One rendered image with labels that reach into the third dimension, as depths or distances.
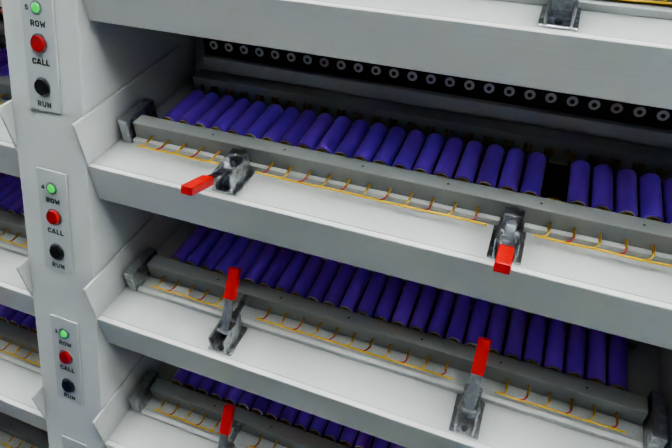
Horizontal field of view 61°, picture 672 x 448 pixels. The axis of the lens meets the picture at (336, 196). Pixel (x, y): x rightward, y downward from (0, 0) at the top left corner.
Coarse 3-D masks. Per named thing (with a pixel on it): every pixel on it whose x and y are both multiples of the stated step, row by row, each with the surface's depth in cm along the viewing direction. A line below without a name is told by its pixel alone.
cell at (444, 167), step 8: (448, 144) 58; (456, 144) 58; (448, 152) 57; (456, 152) 57; (440, 160) 56; (448, 160) 55; (456, 160) 56; (440, 168) 55; (448, 168) 55; (448, 176) 54
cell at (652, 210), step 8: (648, 176) 53; (656, 176) 53; (640, 184) 53; (648, 184) 52; (656, 184) 52; (640, 192) 52; (648, 192) 51; (656, 192) 51; (640, 200) 51; (648, 200) 50; (656, 200) 50; (640, 208) 51; (648, 208) 50; (656, 208) 49; (640, 216) 50; (648, 216) 49; (656, 216) 49
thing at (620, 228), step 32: (160, 128) 60; (192, 128) 60; (256, 160) 58; (288, 160) 56; (320, 160) 55; (352, 160) 55; (416, 192) 53; (448, 192) 52; (480, 192) 51; (512, 192) 51; (544, 224) 50; (576, 224) 49; (608, 224) 47; (640, 224) 47
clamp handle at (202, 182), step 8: (224, 160) 54; (224, 168) 55; (200, 176) 52; (208, 176) 52; (216, 176) 53; (224, 176) 54; (184, 184) 49; (192, 184) 49; (200, 184) 50; (208, 184) 51; (184, 192) 49; (192, 192) 49
